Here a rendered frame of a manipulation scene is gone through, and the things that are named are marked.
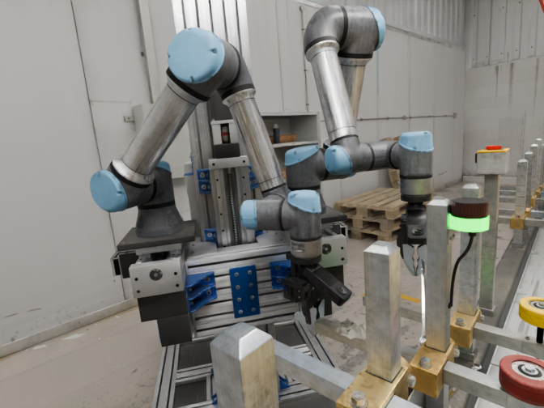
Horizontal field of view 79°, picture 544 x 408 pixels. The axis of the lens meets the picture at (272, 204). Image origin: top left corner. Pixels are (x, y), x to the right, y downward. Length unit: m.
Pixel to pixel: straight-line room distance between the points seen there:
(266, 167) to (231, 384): 0.68
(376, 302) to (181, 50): 0.63
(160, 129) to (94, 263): 2.20
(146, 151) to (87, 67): 2.11
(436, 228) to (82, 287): 2.69
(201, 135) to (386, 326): 0.94
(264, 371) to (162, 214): 0.84
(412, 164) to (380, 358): 0.49
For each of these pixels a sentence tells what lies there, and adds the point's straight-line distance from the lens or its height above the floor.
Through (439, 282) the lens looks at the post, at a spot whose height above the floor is 1.01.
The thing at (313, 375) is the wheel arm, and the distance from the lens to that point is 0.55.
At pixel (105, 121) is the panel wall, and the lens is 2.93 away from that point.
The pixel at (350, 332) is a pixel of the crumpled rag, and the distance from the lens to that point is 0.81.
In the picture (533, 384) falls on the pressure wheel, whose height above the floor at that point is 0.91.
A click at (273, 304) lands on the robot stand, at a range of 1.20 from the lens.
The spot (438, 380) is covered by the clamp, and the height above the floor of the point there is 0.86.
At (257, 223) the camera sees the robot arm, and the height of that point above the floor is 1.11.
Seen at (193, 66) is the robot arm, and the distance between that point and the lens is 0.79.
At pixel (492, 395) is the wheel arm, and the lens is 0.75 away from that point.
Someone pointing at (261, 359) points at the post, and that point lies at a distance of 0.27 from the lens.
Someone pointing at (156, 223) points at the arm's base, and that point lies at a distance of 1.07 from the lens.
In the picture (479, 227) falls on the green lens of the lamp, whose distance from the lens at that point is 0.66.
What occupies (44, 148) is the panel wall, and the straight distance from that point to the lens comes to 2.83.
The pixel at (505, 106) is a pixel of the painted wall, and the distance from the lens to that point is 8.54.
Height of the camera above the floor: 1.30
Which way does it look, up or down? 11 degrees down
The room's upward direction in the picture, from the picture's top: 5 degrees counter-clockwise
